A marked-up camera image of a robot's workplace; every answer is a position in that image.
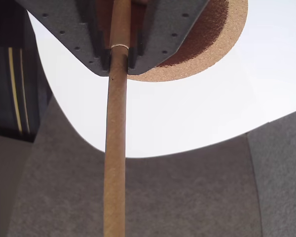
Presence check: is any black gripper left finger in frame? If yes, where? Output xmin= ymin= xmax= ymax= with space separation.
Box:
xmin=13 ymin=0 xmax=111 ymax=78

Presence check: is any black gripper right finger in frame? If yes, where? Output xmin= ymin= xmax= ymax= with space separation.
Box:
xmin=126 ymin=0 xmax=209 ymax=75

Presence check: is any wooden pen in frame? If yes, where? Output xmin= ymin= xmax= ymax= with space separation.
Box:
xmin=103 ymin=0 xmax=133 ymax=237

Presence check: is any cork pen holder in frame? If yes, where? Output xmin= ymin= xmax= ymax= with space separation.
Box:
xmin=96 ymin=0 xmax=249 ymax=82

